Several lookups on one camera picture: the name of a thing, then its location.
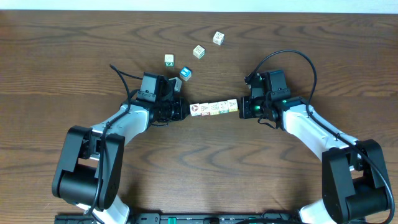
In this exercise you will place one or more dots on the wooden block yellow W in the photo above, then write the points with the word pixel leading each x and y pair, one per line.
pixel 214 108

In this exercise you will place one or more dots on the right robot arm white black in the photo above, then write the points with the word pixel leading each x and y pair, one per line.
pixel 355 182

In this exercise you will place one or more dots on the wooden block blue I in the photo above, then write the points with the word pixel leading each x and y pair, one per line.
pixel 185 73

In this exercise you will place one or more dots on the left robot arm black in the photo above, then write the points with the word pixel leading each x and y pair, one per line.
pixel 89 168

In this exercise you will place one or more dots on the wooden block plain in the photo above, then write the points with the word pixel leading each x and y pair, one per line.
pixel 232 105

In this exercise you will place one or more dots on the wooden block red circle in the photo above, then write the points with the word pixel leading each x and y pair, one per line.
pixel 195 109

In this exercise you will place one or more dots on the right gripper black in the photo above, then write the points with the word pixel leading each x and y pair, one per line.
pixel 244 110

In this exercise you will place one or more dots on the wooden block green Z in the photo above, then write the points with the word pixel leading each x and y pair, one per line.
pixel 169 60

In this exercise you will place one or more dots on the wooden block red edge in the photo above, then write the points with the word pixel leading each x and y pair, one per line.
pixel 204 109

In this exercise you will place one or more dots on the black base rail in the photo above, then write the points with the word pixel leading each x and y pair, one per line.
pixel 155 218

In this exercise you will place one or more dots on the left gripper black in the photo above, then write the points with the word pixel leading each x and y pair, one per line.
pixel 183 110

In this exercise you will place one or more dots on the wooden block teal edge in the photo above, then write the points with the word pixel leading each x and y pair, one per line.
pixel 199 51

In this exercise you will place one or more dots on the wooden block top right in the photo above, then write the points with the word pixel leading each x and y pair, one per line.
pixel 218 38

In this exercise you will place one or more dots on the wooden block green edge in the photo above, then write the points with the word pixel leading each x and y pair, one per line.
pixel 223 107

